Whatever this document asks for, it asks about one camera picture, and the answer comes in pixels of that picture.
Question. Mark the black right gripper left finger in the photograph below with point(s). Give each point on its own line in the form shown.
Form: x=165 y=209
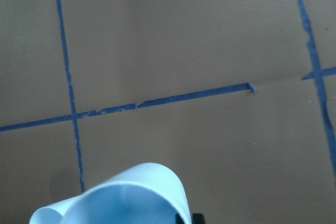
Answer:
x=178 y=219

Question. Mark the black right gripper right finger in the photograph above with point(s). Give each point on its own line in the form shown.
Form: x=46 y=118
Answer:
x=198 y=219

